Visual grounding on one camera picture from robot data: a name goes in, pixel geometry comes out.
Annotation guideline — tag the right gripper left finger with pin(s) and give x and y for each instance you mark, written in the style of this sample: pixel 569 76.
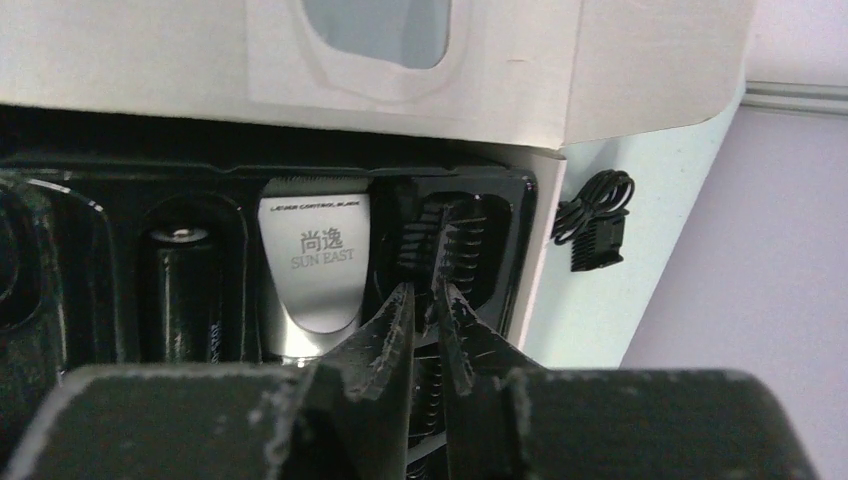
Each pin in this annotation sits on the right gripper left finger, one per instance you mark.
pixel 344 415

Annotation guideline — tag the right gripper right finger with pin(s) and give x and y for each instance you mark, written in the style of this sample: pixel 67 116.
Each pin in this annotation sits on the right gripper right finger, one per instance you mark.
pixel 507 417

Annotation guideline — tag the black clipper guard comb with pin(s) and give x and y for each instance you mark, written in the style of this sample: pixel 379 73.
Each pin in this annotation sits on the black clipper guard comb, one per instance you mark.
pixel 443 245

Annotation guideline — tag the white cardboard kit box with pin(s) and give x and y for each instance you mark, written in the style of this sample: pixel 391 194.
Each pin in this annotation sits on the white cardboard kit box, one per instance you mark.
pixel 526 78

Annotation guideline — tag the silver black hair clipper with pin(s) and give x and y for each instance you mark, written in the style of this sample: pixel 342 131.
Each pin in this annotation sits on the silver black hair clipper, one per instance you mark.
pixel 315 234

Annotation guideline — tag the black plastic tray insert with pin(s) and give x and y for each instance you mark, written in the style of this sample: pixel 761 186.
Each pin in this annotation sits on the black plastic tray insert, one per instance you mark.
pixel 135 240

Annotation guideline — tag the aluminium frame rail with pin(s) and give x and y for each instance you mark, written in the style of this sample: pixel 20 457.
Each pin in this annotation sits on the aluminium frame rail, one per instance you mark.
pixel 829 100

